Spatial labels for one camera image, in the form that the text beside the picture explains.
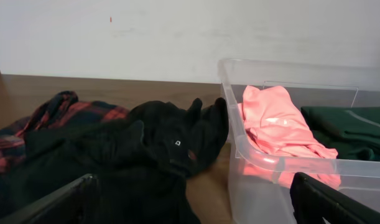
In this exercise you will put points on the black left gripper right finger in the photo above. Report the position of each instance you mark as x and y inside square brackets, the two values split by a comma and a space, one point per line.
[316, 203]

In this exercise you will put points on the clear plastic storage bin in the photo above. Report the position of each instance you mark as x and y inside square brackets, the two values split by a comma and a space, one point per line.
[259, 183]

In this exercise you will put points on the black crumpled garment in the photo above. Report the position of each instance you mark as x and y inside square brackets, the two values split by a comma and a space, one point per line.
[142, 163]

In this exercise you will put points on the red navy plaid shirt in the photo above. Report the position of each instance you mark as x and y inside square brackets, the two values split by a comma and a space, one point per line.
[63, 109]

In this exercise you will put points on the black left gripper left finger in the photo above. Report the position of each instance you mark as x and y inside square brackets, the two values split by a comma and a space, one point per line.
[76, 202]

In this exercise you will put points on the dark green garment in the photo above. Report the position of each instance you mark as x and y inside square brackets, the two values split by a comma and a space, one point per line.
[353, 132]

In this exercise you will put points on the salmon pink garment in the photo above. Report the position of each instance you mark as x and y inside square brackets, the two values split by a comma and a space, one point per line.
[276, 127]

